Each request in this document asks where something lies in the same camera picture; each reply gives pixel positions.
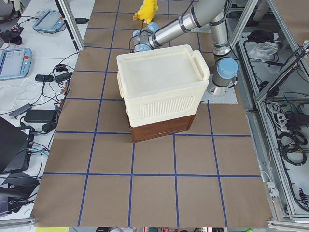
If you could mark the lower teach pendant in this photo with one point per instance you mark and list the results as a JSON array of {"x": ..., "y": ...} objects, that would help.
[{"x": 15, "y": 63}]

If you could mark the small black device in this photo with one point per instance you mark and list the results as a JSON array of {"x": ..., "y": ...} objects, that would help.
[{"x": 44, "y": 78}]

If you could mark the white crumpled cloth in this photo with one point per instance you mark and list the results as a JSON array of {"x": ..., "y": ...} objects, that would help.
[{"x": 263, "y": 51}]

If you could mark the flat black power brick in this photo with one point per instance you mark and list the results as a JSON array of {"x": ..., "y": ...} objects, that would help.
[{"x": 39, "y": 116}]

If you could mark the aluminium frame post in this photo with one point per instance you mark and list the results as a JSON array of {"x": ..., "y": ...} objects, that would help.
[{"x": 69, "y": 19}]

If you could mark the yellow plush dinosaur toy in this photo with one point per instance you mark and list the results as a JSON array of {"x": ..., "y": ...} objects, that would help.
[{"x": 147, "y": 11}]

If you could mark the cream plastic cabinet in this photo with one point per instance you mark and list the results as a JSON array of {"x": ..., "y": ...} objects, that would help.
[{"x": 162, "y": 84}]

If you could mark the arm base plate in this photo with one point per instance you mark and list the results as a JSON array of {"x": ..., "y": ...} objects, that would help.
[{"x": 219, "y": 95}]

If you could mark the teach pendant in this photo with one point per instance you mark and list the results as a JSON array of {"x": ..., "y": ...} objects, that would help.
[
  {"x": 50, "y": 22},
  {"x": 15, "y": 63}
]

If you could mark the black laptop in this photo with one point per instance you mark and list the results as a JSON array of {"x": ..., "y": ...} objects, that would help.
[{"x": 15, "y": 143}]

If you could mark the upper teach pendant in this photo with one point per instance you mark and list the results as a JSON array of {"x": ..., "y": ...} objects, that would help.
[{"x": 50, "y": 22}]

